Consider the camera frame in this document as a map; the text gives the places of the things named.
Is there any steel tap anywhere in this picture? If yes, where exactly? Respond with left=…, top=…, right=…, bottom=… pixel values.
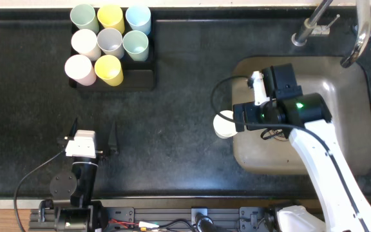
left=290, top=0, right=371, bottom=68

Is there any mounting rail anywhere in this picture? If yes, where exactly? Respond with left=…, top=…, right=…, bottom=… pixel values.
left=29, top=199, right=278, bottom=232

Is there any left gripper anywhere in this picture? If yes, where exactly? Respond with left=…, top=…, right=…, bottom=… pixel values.
left=56, top=117, right=119, bottom=164

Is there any black cable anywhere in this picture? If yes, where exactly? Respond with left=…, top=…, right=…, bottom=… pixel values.
left=13, top=150, right=67, bottom=232
left=210, top=75, right=331, bottom=152

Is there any yellow cup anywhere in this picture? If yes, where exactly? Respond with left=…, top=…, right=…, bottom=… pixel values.
left=94, top=54, right=124, bottom=87
left=97, top=4, right=126, bottom=35

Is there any white cup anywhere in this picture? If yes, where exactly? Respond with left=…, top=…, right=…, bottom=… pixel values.
left=213, top=110, right=239, bottom=139
left=71, top=28, right=102, bottom=61

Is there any black tray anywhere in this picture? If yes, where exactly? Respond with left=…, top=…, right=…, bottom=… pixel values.
left=68, top=9, right=156, bottom=92

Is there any grey cup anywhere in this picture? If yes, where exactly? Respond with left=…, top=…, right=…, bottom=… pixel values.
left=97, top=27, right=125, bottom=60

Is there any blue cup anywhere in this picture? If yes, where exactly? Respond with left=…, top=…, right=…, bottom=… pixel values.
left=125, top=4, right=152, bottom=35

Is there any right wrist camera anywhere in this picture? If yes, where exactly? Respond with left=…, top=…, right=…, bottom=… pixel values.
left=248, top=70, right=270, bottom=106

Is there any green cup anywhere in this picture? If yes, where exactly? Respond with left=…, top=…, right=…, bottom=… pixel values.
left=70, top=3, right=100, bottom=34
left=122, top=30, right=149, bottom=62

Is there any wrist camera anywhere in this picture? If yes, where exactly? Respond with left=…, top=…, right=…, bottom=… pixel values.
left=248, top=70, right=270, bottom=106
left=65, top=130, right=97, bottom=159

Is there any pink cup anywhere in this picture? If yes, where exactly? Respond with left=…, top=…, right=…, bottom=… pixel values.
left=64, top=53, right=97, bottom=87

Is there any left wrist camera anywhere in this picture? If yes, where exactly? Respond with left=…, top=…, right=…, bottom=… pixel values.
left=65, top=130, right=97, bottom=159

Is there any steel sink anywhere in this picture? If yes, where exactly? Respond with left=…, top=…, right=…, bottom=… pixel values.
left=231, top=56, right=371, bottom=177

